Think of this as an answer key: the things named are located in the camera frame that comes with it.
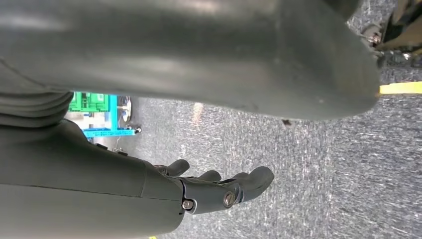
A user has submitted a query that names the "blue metal shelf rack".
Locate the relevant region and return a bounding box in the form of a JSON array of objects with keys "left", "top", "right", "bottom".
[{"left": 67, "top": 92, "right": 143, "bottom": 139}]

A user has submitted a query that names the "green plastic crate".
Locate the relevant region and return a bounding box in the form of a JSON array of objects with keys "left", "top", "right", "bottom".
[{"left": 68, "top": 92, "right": 110, "bottom": 113}]

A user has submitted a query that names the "dark robot body shell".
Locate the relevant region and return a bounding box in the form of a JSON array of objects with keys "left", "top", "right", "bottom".
[{"left": 324, "top": 0, "right": 365, "bottom": 20}]

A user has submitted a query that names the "silver robot foot plate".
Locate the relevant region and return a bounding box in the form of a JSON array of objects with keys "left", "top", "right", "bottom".
[{"left": 361, "top": 0, "right": 422, "bottom": 68}]

